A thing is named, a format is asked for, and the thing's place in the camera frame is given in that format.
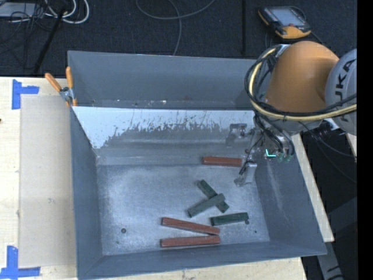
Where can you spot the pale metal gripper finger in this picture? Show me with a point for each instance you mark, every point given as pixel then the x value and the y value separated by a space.
pixel 247 172
pixel 237 130

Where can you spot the red-brown flat block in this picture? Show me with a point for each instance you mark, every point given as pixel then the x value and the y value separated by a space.
pixel 222 161
pixel 189 225
pixel 189 241

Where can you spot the dark green flat block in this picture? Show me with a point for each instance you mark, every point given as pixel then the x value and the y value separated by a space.
pixel 205 205
pixel 205 187
pixel 229 218

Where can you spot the grey metal bin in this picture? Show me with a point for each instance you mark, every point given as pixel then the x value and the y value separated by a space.
pixel 145 185

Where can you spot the pale wood flat board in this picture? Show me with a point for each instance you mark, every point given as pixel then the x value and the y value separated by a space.
pixel 43 171

